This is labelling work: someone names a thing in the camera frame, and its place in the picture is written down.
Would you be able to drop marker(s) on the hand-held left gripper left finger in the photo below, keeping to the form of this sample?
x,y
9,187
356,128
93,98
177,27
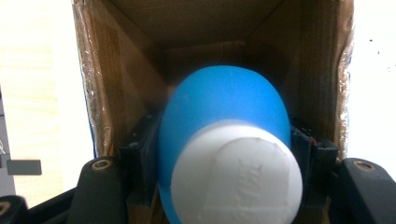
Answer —
x,y
140,155

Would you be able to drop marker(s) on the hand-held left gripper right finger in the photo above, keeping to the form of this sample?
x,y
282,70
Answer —
x,y
314,161

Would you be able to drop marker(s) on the blue bottle with white cap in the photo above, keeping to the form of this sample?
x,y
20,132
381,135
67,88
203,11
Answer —
x,y
224,102

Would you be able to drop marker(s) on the blue cardboard box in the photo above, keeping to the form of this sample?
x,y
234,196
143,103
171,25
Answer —
x,y
202,25

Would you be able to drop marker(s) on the white table mat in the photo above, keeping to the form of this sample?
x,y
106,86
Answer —
x,y
373,77

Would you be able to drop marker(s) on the grey tape piece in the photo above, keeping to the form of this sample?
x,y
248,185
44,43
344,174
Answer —
x,y
24,167

